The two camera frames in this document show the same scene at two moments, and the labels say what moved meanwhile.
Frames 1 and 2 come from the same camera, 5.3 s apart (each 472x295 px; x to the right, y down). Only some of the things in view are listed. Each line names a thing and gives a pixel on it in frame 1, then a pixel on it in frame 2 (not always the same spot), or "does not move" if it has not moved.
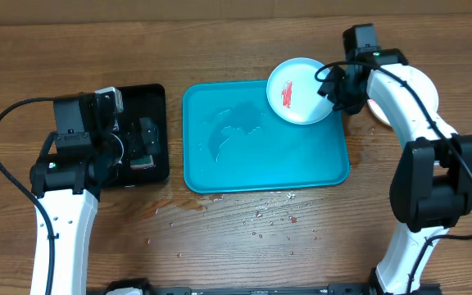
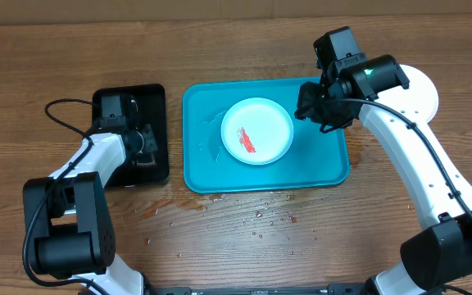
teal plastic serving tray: [235, 141] does not move
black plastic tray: [142, 130] does not move
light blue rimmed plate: [292, 92] → [257, 131]
